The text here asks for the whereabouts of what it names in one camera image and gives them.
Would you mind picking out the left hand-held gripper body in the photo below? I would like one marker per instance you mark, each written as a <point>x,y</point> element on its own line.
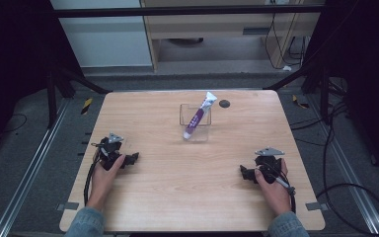
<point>109,152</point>

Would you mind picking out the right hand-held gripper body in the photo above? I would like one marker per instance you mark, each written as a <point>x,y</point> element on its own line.
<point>269,166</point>

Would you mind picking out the clear plastic container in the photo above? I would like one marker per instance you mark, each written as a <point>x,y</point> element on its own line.
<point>204,130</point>

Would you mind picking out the purple and white toothpaste tube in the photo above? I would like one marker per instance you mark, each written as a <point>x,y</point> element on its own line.
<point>198,117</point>

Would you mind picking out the person's right hand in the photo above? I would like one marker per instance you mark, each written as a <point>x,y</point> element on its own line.
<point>274,194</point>

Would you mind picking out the person's left hand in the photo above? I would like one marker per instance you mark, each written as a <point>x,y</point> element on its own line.
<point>104,181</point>

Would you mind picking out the yellow and black tape strip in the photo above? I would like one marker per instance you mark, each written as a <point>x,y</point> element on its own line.
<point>86,106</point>
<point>300,102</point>

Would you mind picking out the black metal stand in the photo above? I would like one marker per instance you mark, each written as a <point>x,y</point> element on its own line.
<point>324,95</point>
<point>51,98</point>

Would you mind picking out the white plug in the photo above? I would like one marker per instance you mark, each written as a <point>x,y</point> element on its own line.
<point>287,68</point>

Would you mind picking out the white cabinet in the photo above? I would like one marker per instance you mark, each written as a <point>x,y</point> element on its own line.
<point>105,39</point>

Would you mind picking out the black curtain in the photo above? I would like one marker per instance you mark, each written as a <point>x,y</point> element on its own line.
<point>10,65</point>
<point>365,65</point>

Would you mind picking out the light wooden desk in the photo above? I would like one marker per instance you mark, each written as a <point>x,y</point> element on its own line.
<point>210,26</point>

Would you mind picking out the grey metal table bracket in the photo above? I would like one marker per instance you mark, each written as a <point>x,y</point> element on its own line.
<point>67,206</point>
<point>316,206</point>

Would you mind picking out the aluminium floor rail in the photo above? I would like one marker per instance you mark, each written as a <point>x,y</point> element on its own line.
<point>348,171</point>
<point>29,168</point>

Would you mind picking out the black horizontal frame bar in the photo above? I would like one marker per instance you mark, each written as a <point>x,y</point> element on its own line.
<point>190,11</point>

